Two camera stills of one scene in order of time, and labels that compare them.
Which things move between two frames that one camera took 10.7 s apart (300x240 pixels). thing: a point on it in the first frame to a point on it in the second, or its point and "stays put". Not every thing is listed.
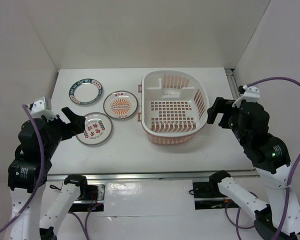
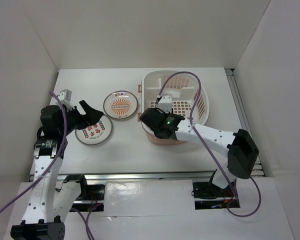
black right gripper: [220, 104] to [160, 111]
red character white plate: [98, 127] stays put
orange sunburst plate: [120, 104] stays put
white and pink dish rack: [174, 106] stays put
